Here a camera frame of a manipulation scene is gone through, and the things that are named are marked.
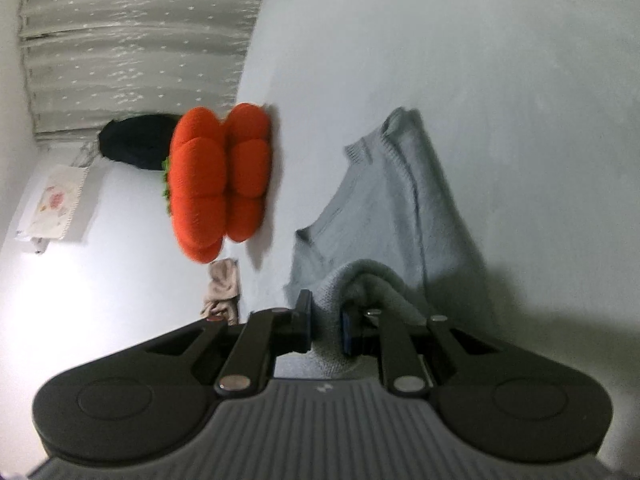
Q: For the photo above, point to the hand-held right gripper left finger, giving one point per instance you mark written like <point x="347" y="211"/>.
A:
<point x="306" y="330"/>

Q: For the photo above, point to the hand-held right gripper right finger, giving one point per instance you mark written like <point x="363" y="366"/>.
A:
<point x="346" y="332"/>

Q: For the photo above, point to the grey knitted sweater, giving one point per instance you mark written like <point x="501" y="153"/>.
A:
<point x="390" y="200"/>

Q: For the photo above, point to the orange pumpkin plush pillow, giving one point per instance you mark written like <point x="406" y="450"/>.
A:
<point x="210" y="185"/>

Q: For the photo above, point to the white floral cloth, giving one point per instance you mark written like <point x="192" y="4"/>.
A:
<point x="55" y="200"/>

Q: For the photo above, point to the grey dotted curtain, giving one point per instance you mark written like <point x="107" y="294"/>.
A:
<point x="125" y="35"/>

